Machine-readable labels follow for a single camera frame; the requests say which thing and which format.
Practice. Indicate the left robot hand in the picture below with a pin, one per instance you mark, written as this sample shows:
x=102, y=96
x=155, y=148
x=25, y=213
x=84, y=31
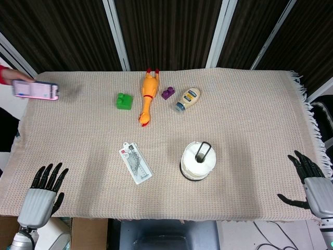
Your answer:
x=36, y=203

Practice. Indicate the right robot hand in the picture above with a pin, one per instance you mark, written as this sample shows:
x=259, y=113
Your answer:
x=313, y=182

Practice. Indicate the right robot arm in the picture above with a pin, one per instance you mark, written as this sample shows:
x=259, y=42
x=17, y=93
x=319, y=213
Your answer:
x=327, y=231

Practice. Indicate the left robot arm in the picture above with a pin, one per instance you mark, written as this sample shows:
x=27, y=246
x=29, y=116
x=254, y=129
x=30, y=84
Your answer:
x=22, y=239

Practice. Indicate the black chair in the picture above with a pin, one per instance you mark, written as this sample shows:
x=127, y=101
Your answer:
x=323, y=117

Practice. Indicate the purple building block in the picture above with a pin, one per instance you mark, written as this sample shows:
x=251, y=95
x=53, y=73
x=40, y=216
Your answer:
x=167, y=93

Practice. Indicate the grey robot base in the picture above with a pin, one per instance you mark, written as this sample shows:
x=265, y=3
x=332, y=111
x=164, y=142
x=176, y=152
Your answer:
x=166, y=234

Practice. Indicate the white toilet paper roll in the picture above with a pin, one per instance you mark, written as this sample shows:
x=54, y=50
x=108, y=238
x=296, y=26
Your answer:
x=199, y=161

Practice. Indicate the pink cased smartphone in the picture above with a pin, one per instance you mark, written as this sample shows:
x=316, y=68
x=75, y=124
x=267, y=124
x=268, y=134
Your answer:
x=35, y=89

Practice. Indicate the clear ruler set pack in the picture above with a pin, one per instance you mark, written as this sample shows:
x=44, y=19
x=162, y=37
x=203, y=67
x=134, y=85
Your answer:
x=135, y=162

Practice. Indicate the person hand with red sleeve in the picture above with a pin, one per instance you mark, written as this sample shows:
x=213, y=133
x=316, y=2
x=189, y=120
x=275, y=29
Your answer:
x=10, y=75

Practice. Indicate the mayonnaise squeeze bottle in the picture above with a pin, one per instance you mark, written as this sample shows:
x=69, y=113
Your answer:
x=188, y=99

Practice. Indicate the green building block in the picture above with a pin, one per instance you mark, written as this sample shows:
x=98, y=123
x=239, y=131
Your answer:
x=124, y=101

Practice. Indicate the brown cardboard box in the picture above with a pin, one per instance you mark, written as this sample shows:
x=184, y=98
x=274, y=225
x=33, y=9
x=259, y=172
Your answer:
x=88, y=233

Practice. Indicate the beige woven table cloth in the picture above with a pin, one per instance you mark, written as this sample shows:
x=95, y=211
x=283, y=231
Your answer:
x=166, y=125

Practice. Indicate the yellow rubber chicken toy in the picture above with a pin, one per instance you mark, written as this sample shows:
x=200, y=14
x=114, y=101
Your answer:
x=148, y=97

